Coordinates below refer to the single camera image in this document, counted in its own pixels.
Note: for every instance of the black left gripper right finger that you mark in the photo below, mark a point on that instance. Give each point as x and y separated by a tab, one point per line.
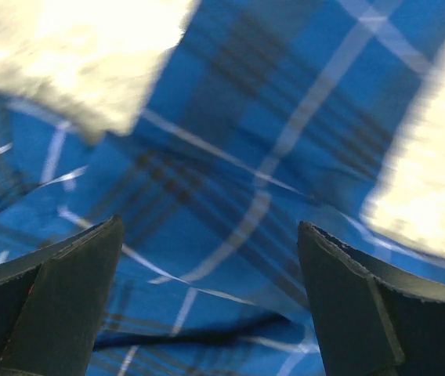
370	317

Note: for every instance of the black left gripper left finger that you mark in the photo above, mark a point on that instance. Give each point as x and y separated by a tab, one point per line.
52	302

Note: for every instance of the blue plaid long sleeve shirt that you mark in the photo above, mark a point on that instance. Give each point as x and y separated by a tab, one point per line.
267	114

